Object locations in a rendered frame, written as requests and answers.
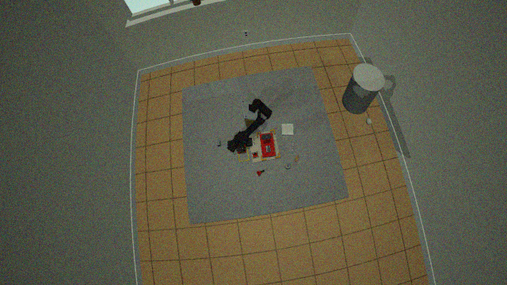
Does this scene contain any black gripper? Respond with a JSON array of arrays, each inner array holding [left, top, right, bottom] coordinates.
[[227, 138, 253, 147]]

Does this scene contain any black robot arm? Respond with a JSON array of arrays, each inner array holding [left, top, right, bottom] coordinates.
[[227, 99, 273, 153]]

